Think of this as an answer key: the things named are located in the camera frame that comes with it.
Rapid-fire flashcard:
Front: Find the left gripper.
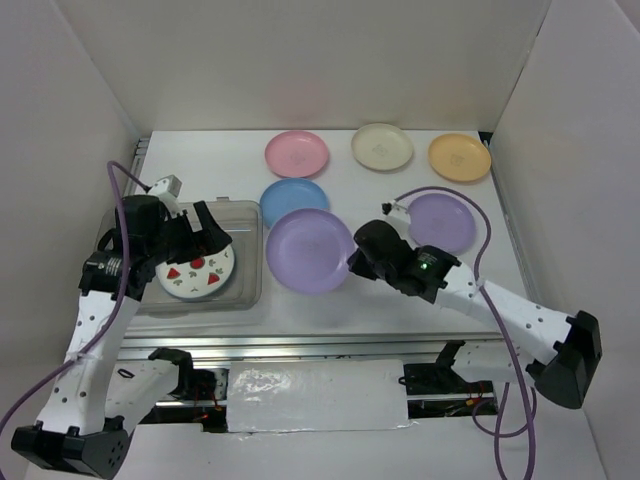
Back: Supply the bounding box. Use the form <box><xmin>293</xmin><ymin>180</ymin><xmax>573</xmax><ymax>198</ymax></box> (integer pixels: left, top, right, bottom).
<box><xmin>146</xmin><ymin>200</ymin><xmax>231</xmax><ymax>265</ymax></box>

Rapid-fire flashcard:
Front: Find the watermelon pattern ceramic plate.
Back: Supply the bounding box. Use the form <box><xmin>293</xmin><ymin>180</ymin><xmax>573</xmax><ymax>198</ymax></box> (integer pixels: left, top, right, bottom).
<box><xmin>155</xmin><ymin>245</ymin><xmax>236</xmax><ymax>300</ymax></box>

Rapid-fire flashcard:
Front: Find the purple plate front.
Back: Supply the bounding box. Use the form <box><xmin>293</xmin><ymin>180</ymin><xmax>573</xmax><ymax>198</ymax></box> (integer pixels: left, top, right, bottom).
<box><xmin>265</xmin><ymin>208</ymin><xmax>355</xmax><ymax>295</ymax></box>

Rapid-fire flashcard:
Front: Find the purple plate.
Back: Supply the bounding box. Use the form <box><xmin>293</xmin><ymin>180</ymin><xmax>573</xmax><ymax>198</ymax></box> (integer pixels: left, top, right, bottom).
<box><xmin>408</xmin><ymin>193</ymin><xmax>477</xmax><ymax>255</ymax></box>
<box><xmin>265</xmin><ymin>208</ymin><xmax>355</xmax><ymax>295</ymax></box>

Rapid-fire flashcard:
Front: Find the blue plastic plate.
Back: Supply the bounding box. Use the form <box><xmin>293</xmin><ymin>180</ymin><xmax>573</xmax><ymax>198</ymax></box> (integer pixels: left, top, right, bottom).
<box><xmin>259</xmin><ymin>178</ymin><xmax>330</xmax><ymax>228</ymax></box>

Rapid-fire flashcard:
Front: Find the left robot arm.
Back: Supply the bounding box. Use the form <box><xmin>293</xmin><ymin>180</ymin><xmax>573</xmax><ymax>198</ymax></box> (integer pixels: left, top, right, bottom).
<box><xmin>11</xmin><ymin>195</ymin><xmax>232</xmax><ymax>479</ymax></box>

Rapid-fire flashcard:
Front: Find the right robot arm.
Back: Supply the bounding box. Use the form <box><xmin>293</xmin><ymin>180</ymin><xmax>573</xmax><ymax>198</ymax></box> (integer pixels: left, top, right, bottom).
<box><xmin>348</xmin><ymin>220</ymin><xmax>602</xmax><ymax>409</ymax></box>

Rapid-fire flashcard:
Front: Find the clear plastic bin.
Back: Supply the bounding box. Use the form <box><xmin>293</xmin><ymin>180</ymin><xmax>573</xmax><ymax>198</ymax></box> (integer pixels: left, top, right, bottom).
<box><xmin>99</xmin><ymin>197</ymin><xmax>265</xmax><ymax>316</ymax></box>

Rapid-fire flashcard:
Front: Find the purple plate right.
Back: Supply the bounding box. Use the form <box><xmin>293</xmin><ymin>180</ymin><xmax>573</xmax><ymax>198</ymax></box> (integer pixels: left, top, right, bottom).
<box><xmin>408</xmin><ymin>193</ymin><xmax>477</xmax><ymax>255</ymax></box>

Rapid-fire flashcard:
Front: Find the cream plastic plate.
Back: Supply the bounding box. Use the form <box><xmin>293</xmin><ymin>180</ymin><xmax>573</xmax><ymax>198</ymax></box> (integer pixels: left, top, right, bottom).
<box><xmin>351</xmin><ymin>123</ymin><xmax>414</xmax><ymax>173</ymax></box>

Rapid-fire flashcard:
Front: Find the orange plastic plate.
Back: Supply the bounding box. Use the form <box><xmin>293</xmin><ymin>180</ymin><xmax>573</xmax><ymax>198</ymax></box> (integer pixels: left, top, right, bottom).
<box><xmin>427</xmin><ymin>133</ymin><xmax>492</xmax><ymax>183</ymax></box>

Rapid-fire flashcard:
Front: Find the pink plastic plate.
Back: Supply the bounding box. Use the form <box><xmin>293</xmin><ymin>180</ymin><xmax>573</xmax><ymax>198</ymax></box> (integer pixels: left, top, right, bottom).
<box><xmin>264</xmin><ymin>130</ymin><xmax>330</xmax><ymax>178</ymax></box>

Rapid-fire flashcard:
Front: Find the white foil tape sheet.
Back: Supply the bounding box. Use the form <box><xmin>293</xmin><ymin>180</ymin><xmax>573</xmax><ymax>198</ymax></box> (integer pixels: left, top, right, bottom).
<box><xmin>226</xmin><ymin>360</ymin><xmax>410</xmax><ymax>433</ymax></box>

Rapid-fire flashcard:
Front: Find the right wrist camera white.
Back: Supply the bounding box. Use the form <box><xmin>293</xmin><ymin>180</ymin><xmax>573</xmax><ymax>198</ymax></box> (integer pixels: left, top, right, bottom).
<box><xmin>381</xmin><ymin>200</ymin><xmax>411</xmax><ymax>228</ymax></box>

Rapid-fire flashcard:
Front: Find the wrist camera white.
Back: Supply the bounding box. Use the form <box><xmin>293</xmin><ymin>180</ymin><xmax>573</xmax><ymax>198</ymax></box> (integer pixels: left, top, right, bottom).
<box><xmin>381</xmin><ymin>200</ymin><xmax>411</xmax><ymax>228</ymax></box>
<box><xmin>147</xmin><ymin>175</ymin><xmax>182</xmax><ymax>217</ymax></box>

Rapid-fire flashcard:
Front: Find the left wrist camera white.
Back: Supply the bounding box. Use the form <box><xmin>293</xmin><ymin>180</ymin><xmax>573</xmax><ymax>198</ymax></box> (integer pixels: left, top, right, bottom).
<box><xmin>147</xmin><ymin>175</ymin><xmax>182</xmax><ymax>217</ymax></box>

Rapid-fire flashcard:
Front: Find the aluminium frame rail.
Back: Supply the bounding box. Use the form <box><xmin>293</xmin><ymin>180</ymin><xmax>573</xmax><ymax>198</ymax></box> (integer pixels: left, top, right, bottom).
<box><xmin>119</xmin><ymin>134</ymin><xmax>541</xmax><ymax>361</ymax></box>

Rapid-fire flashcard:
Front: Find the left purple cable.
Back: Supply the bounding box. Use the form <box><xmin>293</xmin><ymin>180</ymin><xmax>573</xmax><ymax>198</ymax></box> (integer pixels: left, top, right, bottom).
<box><xmin>0</xmin><ymin>160</ymin><xmax>151</xmax><ymax>441</ymax></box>

